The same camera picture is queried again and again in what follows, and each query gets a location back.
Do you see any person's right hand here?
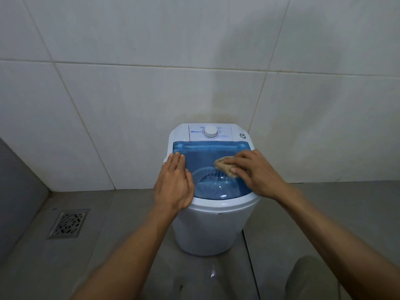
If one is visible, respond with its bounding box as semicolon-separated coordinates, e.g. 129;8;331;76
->
219;149;302;202

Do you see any person's left hand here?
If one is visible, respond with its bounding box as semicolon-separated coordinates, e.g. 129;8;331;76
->
153;152;195;216

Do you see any tan cleaning cloth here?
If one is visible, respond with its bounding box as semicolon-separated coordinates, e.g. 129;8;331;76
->
214;156;239;178

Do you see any person's right forearm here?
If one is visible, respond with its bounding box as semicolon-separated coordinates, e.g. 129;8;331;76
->
278;189;400;300

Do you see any person's left forearm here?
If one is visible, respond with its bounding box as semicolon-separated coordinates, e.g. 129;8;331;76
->
71;211;182;300

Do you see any blue transparent washer lid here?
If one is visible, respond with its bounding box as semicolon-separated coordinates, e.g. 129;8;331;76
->
172;141;254;200

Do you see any white mini washing machine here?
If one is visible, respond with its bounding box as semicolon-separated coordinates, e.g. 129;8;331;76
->
163;123;262;257

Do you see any square metal floor drain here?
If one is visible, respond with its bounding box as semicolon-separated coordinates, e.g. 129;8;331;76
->
46;209;91;240

